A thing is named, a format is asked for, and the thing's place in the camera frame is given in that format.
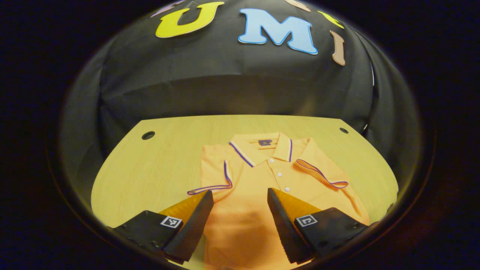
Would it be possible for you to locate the orange polo T-shirt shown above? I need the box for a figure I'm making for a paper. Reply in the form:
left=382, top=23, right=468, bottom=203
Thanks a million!
left=187, top=131, right=371, bottom=270

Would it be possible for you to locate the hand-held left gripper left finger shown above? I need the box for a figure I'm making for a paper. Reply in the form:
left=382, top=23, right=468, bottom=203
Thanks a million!
left=107, top=190, right=215, bottom=265

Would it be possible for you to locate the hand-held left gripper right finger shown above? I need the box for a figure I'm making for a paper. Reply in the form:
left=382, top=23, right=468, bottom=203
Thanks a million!
left=267, top=188, right=370, bottom=264

